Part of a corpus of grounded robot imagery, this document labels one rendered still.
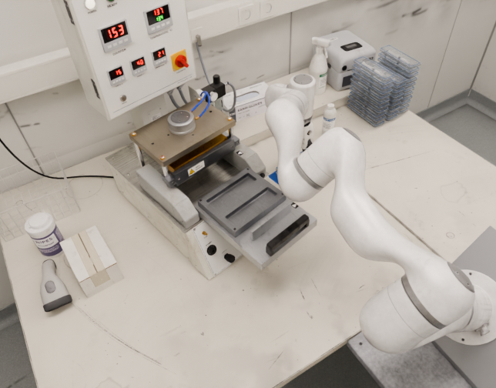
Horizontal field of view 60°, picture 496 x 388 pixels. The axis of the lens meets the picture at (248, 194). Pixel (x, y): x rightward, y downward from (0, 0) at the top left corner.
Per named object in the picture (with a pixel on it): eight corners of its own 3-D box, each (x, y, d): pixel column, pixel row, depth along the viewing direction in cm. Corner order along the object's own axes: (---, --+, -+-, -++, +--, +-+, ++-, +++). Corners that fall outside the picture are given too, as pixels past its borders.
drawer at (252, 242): (193, 212, 129) (189, 195, 123) (247, 176, 139) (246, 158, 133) (261, 272, 113) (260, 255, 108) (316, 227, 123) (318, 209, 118)
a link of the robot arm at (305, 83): (283, 117, 146) (310, 121, 144) (284, 84, 136) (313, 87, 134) (288, 103, 151) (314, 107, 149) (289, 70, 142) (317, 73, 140)
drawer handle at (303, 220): (265, 252, 113) (265, 243, 110) (303, 222, 120) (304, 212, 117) (270, 256, 112) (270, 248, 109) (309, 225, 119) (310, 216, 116)
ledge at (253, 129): (191, 119, 191) (189, 112, 188) (337, 63, 219) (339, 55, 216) (223, 156, 173) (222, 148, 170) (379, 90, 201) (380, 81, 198)
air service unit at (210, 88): (196, 120, 154) (189, 85, 143) (226, 103, 160) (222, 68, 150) (204, 126, 151) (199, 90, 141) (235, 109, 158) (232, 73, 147)
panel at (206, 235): (213, 276, 134) (191, 229, 126) (280, 225, 147) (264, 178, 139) (217, 279, 132) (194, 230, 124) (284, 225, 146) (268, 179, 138)
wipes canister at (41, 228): (38, 245, 146) (19, 216, 135) (64, 234, 149) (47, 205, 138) (44, 263, 141) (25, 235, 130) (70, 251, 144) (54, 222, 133)
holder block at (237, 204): (198, 205, 126) (196, 200, 124) (248, 172, 135) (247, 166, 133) (235, 238, 117) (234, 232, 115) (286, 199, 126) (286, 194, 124)
